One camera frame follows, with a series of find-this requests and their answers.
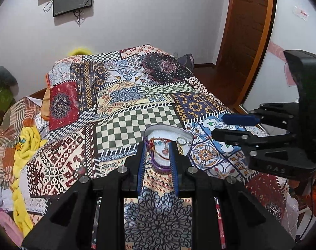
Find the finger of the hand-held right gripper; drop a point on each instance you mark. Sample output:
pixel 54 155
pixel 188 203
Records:
pixel 231 135
pixel 238 119

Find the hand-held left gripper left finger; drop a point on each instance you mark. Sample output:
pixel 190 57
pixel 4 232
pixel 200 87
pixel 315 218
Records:
pixel 141 166

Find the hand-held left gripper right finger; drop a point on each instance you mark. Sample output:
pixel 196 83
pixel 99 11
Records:
pixel 173 169

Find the purple heart-shaped jewelry box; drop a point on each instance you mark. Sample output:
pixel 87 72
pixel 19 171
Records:
pixel 162 135

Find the patchwork patterned blanket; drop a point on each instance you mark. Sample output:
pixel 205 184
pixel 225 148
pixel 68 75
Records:
pixel 137 119

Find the dark purple bag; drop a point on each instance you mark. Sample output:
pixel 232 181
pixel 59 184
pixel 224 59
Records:
pixel 186 60

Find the white sliding wardrobe door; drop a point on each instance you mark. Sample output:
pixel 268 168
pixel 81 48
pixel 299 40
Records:
pixel 285 31

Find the brown wooden door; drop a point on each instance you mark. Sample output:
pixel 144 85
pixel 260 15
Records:
pixel 246 31

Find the paper sticker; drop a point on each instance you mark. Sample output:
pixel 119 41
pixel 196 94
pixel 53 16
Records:
pixel 301 13

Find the orange pillow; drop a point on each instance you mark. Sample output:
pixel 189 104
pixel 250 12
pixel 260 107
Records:
pixel 45 106

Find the yellow cloth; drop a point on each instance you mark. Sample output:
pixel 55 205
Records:
pixel 25 145

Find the yellow plush item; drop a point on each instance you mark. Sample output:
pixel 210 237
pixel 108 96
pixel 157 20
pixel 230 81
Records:
pixel 78 50

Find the orange striped blanket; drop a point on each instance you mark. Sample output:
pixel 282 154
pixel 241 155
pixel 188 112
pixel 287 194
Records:
pixel 9 125

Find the pink slippers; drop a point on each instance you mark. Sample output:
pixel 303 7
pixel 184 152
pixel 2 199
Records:
pixel 7 221

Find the green patterned cloth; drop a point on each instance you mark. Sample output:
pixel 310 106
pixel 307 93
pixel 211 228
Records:
pixel 0 104

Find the dark grey bag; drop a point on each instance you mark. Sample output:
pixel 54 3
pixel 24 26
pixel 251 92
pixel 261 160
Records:
pixel 3 75

